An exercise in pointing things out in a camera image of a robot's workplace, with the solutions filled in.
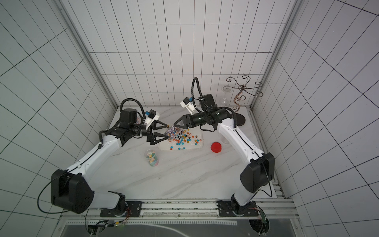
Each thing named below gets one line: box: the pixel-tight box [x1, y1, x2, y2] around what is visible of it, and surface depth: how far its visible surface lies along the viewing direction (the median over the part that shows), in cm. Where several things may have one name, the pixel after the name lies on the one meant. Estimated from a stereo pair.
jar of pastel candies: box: [144, 149, 160, 167], surface depth 85 cm
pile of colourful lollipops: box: [169, 128, 202, 151], surface depth 100 cm
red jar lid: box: [210, 141, 222, 154], surface depth 97 cm
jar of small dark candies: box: [164, 125, 177, 140], surface depth 72 cm
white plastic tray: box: [158, 126, 204, 151], surface depth 99 cm
